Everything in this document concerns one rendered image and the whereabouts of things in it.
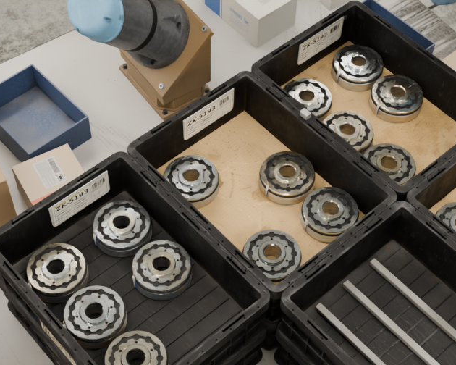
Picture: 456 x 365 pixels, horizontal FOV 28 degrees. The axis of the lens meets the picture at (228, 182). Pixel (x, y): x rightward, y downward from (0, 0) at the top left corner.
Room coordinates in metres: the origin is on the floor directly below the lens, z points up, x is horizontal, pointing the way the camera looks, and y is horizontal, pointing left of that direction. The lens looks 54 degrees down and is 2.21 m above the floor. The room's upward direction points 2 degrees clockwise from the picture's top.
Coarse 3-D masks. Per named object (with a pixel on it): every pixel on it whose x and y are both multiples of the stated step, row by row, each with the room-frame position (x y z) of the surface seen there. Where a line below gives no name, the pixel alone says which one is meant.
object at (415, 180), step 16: (336, 16) 1.35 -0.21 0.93; (368, 16) 1.36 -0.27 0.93; (304, 32) 1.30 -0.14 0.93; (400, 32) 1.31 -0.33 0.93; (288, 48) 1.26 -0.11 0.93; (416, 48) 1.27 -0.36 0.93; (256, 64) 1.21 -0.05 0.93; (272, 80) 1.17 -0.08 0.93; (288, 96) 1.13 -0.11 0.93; (320, 128) 1.06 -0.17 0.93; (368, 160) 0.99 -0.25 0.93; (384, 176) 0.95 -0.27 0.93; (416, 176) 0.96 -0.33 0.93; (400, 192) 0.92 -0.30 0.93
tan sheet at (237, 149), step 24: (240, 120) 1.15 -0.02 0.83; (216, 144) 1.09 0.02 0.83; (240, 144) 1.09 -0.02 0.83; (264, 144) 1.10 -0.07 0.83; (216, 168) 1.03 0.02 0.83; (240, 168) 1.04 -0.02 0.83; (240, 192) 0.98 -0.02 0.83; (216, 216) 0.92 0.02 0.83; (240, 216) 0.93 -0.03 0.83; (264, 216) 0.93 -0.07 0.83; (288, 216) 0.93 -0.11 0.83; (360, 216) 0.93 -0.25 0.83; (240, 240) 0.87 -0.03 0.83; (312, 240) 0.88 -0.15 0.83
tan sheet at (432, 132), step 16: (320, 64) 1.31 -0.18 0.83; (320, 80) 1.27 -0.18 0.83; (336, 96) 1.22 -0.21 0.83; (352, 96) 1.23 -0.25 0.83; (368, 96) 1.23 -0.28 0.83; (368, 112) 1.18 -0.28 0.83; (432, 112) 1.19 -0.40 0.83; (384, 128) 1.14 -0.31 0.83; (400, 128) 1.15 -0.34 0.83; (416, 128) 1.15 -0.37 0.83; (432, 128) 1.15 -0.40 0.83; (448, 128) 1.15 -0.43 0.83; (400, 144) 1.11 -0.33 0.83; (416, 144) 1.11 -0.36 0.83; (432, 144) 1.11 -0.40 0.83; (448, 144) 1.11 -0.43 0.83; (416, 160) 1.07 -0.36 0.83; (432, 160) 1.07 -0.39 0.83
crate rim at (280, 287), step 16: (240, 80) 1.17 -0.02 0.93; (256, 80) 1.17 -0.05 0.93; (208, 96) 1.13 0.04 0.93; (272, 96) 1.13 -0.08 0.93; (192, 112) 1.09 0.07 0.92; (288, 112) 1.10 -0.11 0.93; (160, 128) 1.05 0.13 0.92; (336, 144) 1.02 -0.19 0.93; (144, 160) 0.97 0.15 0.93; (352, 160) 0.99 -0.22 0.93; (160, 176) 0.94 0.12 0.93; (368, 176) 0.95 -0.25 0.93; (176, 192) 0.90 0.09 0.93; (384, 192) 0.92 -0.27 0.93; (192, 208) 0.88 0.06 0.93; (384, 208) 0.89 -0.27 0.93; (208, 224) 0.84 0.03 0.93; (224, 240) 0.81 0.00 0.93; (336, 240) 0.82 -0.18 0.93; (320, 256) 0.78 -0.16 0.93; (256, 272) 0.75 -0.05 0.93; (304, 272) 0.75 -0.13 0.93; (272, 288) 0.72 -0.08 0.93
